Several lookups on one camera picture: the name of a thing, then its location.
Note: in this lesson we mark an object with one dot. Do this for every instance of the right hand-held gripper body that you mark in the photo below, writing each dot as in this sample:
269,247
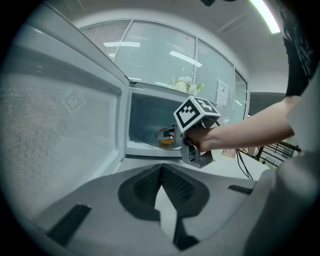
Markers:
187,112

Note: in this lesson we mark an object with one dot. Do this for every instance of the person's right forearm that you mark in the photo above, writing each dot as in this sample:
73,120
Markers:
250,130

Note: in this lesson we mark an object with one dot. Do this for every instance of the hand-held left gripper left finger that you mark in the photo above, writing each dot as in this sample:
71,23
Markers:
146,190

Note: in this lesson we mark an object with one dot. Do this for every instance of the black metal railing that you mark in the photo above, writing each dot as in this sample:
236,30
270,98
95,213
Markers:
275,151

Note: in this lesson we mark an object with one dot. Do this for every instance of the orange food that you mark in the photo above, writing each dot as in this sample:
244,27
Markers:
165,142

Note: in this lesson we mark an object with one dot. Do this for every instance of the white paper notice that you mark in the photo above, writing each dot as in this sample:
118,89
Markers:
222,91

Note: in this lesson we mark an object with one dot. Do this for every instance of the white microwave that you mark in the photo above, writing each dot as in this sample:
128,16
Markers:
75,125

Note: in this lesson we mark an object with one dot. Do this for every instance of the glass turntable plate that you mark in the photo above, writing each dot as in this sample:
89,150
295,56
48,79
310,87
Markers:
150,139

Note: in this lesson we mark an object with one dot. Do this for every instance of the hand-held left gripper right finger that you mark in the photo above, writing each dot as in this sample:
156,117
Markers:
182,192

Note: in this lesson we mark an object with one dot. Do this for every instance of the white flower bouquet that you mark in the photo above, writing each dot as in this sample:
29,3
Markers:
185,85

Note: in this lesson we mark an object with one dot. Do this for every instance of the person's black shirt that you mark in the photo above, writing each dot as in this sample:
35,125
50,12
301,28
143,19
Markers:
298,55

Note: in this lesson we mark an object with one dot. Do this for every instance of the long ceiling light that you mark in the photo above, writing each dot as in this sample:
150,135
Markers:
268,17

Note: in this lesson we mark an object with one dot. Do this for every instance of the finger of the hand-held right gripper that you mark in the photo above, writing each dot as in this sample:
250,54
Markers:
163,135
170,129

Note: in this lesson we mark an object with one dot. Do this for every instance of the person's right hand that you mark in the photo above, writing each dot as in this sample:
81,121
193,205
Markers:
197,137

